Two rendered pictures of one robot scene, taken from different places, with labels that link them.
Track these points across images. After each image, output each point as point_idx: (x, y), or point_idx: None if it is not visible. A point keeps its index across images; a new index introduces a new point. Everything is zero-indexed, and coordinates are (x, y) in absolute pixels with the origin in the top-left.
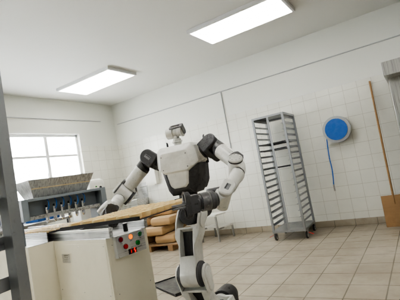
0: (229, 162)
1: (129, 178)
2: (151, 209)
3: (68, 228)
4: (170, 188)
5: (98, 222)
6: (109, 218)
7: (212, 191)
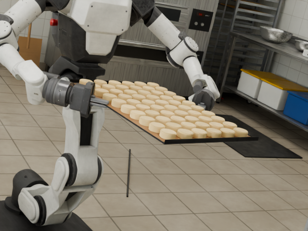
0: (189, 48)
1: (21, 18)
2: (224, 120)
3: (177, 142)
4: (84, 52)
5: (216, 138)
6: (220, 132)
7: (211, 92)
